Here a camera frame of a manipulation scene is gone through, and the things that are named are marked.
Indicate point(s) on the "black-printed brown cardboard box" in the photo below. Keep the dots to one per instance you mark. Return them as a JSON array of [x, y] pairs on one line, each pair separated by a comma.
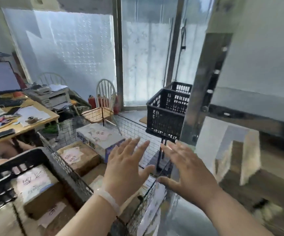
[[83, 164]]

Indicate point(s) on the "small cardboard box pink label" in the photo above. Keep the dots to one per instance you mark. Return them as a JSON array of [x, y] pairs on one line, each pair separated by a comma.
[[46, 199]]

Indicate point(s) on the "metal shelving rack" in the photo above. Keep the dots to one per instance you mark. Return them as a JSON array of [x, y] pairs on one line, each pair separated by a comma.
[[206, 83]]

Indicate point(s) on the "white wooden chair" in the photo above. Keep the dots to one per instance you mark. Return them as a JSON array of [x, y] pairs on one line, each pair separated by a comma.
[[95, 115], [52, 74]]

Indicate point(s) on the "brown tape roll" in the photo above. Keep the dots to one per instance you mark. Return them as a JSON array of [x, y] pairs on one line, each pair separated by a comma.
[[31, 120]]

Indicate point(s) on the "wooden office desk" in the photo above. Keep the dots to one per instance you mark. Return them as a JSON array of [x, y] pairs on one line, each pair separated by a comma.
[[21, 130]]

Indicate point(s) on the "white printer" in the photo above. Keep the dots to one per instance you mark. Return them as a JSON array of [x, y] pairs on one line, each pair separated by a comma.
[[56, 98]]

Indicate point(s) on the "person's right forearm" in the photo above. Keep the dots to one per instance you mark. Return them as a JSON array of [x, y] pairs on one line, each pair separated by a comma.
[[237, 218]]

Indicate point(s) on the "person's right hand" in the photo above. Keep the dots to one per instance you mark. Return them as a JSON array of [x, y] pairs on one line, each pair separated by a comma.
[[193, 176]]

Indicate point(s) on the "black metal stand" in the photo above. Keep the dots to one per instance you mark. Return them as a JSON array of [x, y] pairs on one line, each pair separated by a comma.
[[159, 154]]

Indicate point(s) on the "frosted glass partition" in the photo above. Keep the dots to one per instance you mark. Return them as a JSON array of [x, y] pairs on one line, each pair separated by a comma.
[[70, 46]]

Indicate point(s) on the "white foam board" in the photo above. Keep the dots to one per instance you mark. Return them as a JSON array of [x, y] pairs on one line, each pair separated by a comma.
[[260, 46]]

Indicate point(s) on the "person's left forearm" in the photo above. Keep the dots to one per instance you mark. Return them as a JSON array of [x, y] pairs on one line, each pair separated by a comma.
[[88, 218]]

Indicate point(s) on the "white paper sheets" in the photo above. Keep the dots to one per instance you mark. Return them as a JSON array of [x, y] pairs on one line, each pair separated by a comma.
[[31, 110]]

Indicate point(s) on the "white blue box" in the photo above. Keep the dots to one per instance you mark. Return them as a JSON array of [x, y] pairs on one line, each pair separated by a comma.
[[97, 142]]

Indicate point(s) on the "black keyboard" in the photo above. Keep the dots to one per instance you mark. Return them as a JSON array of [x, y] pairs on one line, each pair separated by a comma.
[[9, 103]]

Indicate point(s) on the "red cabinet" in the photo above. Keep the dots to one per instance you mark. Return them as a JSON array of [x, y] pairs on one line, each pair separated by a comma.
[[20, 81]]

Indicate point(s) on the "person's left hand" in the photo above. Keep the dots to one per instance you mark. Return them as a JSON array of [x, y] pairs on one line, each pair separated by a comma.
[[124, 176]]

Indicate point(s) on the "brown cardboard box green label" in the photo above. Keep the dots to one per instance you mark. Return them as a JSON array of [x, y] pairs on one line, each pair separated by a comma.
[[95, 174]]

